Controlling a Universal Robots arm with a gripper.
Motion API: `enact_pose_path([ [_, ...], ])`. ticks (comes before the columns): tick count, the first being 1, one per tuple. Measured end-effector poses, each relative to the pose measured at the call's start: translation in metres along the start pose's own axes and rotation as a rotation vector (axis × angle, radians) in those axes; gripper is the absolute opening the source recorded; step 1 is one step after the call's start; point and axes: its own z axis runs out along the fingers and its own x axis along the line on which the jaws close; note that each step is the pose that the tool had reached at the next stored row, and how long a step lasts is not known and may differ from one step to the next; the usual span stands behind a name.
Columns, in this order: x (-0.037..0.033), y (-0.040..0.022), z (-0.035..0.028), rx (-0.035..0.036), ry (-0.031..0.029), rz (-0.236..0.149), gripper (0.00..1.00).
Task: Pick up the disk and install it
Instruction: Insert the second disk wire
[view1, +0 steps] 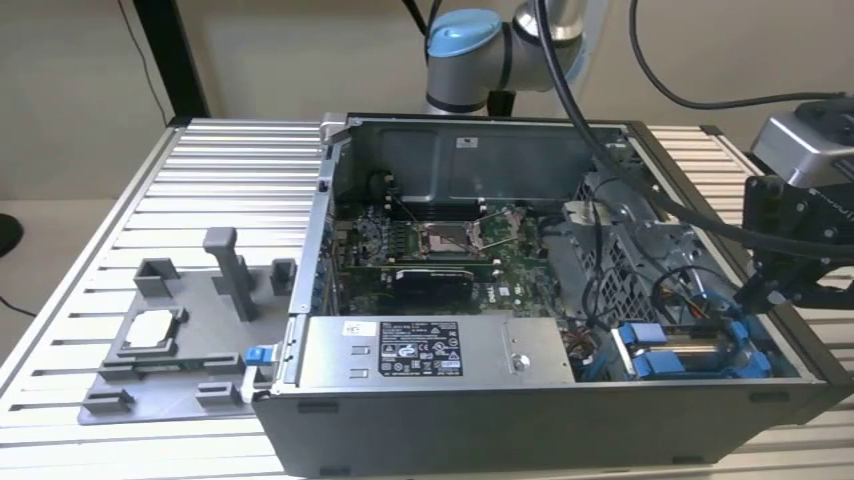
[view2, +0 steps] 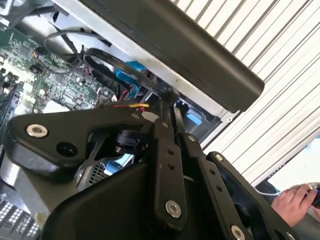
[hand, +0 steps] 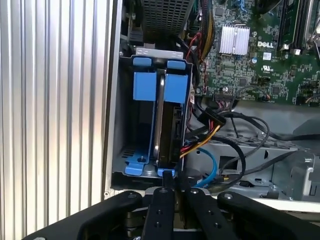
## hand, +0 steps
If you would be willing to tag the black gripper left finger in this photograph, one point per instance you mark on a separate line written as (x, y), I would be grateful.
(160, 215)

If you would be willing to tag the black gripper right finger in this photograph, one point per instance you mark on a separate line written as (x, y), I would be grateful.
(210, 220)

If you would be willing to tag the empty blue disk carrier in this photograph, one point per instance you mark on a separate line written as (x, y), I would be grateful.
(145, 86)

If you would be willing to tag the metal disk bay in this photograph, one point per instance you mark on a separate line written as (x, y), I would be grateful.
(160, 53)

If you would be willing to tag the open grey PC case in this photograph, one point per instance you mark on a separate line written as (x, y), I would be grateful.
(113, 100)

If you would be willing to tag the perforated metal drive cage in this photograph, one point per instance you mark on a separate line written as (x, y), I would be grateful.
(282, 117)

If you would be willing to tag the green motherboard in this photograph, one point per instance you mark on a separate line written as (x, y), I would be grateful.
(237, 72)

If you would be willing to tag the silver chipset heatsink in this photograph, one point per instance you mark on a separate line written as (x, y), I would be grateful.
(235, 40)

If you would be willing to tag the silver power supply unit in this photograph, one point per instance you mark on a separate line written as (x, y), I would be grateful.
(165, 15)

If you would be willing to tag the CPU socket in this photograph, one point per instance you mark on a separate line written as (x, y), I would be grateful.
(316, 40)

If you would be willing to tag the black RAM slot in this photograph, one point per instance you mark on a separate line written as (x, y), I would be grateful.
(299, 22)
(285, 22)

